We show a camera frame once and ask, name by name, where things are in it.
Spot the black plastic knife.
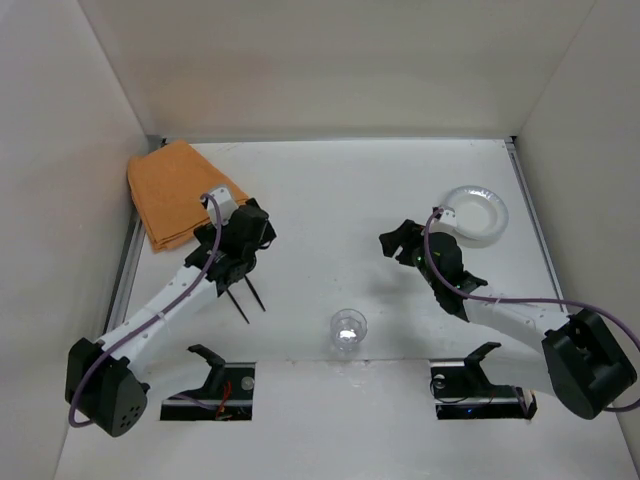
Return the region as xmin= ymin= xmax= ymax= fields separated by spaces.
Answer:
xmin=244 ymin=276 xmax=266 ymax=312

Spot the white ridged plate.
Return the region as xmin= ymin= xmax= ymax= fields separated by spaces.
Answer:
xmin=439 ymin=185 xmax=510 ymax=248

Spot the black plastic fork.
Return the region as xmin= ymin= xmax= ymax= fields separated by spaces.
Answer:
xmin=225 ymin=289 xmax=250 ymax=325

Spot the orange cloth placemat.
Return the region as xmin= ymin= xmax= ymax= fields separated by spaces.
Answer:
xmin=127 ymin=140 xmax=249 ymax=253

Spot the clear plastic cup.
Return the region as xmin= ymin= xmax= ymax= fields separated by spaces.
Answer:
xmin=330 ymin=309 xmax=368 ymax=351

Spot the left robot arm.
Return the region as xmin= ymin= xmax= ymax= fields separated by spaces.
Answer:
xmin=65 ymin=188 xmax=276 ymax=438

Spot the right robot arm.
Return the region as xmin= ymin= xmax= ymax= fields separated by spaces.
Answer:
xmin=379 ymin=220 xmax=637 ymax=419

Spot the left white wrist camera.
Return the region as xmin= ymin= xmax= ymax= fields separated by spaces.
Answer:
xmin=200 ymin=184 xmax=238 ymax=225

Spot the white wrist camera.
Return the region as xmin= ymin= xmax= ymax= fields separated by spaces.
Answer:
xmin=200 ymin=184 xmax=238 ymax=225
xmin=439 ymin=208 xmax=457 ymax=227

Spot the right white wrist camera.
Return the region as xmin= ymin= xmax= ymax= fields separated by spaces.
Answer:
xmin=439 ymin=208 xmax=457 ymax=227

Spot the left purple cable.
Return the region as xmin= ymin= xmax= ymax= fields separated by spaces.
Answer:
xmin=68 ymin=194 xmax=231 ymax=429

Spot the purple cable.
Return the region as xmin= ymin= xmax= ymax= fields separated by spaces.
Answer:
xmin=423 ymin=208 xmax=640 ymax=411
xmin=68 ymin=194 xmax=231 ymax=429

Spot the left aluminium table rail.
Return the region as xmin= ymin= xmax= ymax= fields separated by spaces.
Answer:
xmin=102 ymin=137 xmax=166 ymax=341

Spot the aluminium table rail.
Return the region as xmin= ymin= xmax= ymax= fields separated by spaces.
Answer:
xmin=102 ymin=137 xmax=166 ymax=341
xmin=504 ymin=137 xmax=564 ymax=300

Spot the right aluminium table rail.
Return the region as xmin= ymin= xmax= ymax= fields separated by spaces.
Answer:
xmin=504 ymin=137 xmax=564 ymax=300

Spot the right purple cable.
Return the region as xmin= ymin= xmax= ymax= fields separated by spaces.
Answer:
xmin=423 ymin=208 xmax=640 ymax=411

